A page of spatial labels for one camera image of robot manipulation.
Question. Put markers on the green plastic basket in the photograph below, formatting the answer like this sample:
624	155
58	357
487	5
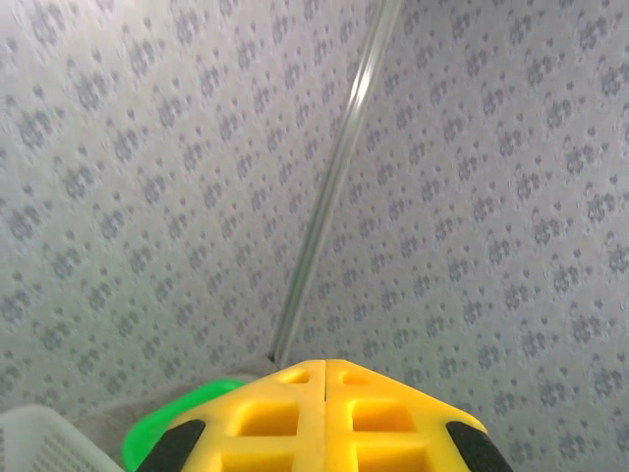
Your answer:
147	437

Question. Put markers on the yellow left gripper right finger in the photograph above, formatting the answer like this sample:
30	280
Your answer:
388	432

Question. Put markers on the white plastic basket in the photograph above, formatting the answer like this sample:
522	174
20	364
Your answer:
39	442

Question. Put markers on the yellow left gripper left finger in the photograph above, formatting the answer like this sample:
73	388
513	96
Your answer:
265	432

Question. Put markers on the aluminium corner post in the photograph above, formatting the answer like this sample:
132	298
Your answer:
344	147

